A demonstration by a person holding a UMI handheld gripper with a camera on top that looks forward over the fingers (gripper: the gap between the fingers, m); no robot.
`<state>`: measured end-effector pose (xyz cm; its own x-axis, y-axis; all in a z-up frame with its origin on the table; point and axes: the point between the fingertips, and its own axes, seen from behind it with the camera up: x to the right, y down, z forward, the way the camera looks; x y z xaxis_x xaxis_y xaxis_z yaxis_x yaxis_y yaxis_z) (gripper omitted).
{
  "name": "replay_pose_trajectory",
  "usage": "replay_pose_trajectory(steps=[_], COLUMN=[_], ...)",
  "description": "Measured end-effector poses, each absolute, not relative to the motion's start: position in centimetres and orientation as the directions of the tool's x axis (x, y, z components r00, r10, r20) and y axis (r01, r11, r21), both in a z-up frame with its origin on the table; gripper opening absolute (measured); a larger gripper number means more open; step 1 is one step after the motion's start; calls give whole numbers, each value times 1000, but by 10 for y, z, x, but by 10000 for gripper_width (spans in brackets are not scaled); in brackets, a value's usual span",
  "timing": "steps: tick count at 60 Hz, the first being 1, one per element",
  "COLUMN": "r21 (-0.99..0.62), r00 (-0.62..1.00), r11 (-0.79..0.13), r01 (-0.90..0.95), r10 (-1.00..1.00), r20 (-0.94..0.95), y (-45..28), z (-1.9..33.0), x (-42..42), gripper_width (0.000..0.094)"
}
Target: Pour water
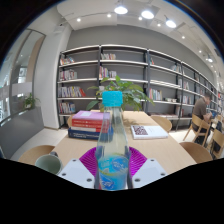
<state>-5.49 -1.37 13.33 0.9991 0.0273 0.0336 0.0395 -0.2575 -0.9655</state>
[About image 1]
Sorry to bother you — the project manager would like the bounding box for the small leafy floor plant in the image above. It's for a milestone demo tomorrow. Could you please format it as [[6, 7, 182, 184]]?
[[21, 93, 40, 110]]

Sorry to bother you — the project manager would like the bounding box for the grey-green patterned mug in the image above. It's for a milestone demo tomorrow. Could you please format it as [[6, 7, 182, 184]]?
[[34, 151, 64, 176]]

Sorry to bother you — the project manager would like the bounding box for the clear bottle with blue cap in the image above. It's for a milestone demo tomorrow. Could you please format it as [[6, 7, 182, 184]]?
[[94, 90, 132, 192]]

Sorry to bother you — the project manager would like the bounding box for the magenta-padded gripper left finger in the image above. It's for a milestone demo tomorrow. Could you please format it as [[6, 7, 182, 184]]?
[[57, 146, 102, 190]]

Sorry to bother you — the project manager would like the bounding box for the person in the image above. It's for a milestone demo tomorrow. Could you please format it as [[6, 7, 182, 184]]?
[[191, 92, 213, 134]]

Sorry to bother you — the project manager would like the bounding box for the potted green plant, white pot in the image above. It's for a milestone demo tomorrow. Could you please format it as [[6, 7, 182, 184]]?
[[85, 74, 155, 121]]

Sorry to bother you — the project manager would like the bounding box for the white book with patterned cover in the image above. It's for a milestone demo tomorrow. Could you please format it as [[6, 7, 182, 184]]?
[[130, 124, 169, 140]]

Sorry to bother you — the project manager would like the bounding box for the pink-covered book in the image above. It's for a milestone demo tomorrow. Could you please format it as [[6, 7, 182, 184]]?
[[71, 110, 105, 122]]

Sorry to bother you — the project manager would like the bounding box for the red book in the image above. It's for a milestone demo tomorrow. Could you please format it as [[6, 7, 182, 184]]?
[[70, 118, 104, 134]]

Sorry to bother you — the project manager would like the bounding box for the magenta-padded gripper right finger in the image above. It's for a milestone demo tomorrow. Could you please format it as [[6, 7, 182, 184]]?
[[128, 145, 168, 189]]

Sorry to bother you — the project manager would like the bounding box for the group of wooden slat chairs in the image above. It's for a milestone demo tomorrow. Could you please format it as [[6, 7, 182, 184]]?
[[182, 113, 224, 160]]

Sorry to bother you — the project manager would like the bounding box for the group of ceiling lights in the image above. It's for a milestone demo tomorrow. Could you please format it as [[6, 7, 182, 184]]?
[[76, 3, 214, 64]]

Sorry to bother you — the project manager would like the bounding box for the grey bookshelf unit with books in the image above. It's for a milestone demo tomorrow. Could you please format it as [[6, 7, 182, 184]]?
[[56, 44, 223, 128]]

